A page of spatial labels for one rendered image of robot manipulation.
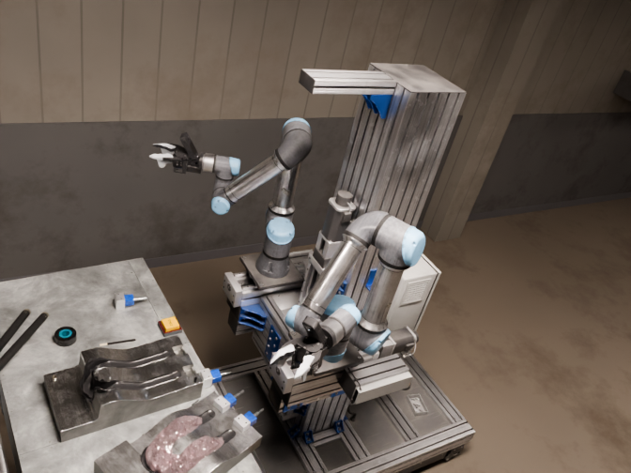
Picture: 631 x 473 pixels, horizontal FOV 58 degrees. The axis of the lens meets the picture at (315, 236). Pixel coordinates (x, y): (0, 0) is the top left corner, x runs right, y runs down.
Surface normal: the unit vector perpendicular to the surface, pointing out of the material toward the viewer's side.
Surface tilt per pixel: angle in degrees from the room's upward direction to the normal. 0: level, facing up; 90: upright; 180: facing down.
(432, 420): 0
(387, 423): 0
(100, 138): 90
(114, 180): 90
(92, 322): 0
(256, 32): 90
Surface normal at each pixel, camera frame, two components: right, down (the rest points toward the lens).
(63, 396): 0.22, -0.80
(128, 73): 0.48, 0.58
